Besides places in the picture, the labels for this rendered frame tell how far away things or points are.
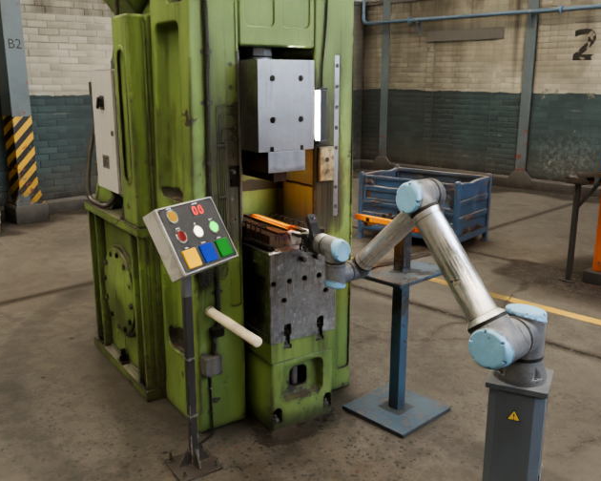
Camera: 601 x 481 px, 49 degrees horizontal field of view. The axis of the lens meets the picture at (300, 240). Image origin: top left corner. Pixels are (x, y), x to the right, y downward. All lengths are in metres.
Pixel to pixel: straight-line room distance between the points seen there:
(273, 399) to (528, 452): 1.23
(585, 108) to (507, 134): 1.25
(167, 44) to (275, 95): 0.62
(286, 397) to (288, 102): 1.43
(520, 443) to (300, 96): 1.70
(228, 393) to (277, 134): 1.30
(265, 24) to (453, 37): 8.38
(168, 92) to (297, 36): 0.67
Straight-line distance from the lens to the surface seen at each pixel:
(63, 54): 8.91
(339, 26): 3.32
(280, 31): 3.13
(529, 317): 2.47
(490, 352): 2.35
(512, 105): 10.78
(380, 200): 6.91
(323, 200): 3.32
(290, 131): 3.00
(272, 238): 3.02
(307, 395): 3.35
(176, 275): 2.55
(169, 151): 3.28
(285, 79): 2.97
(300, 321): 3.16
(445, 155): 11.45
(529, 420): 2.60
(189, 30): 2.92
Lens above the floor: 1.69
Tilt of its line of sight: 14 degrees down
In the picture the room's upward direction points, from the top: straight up
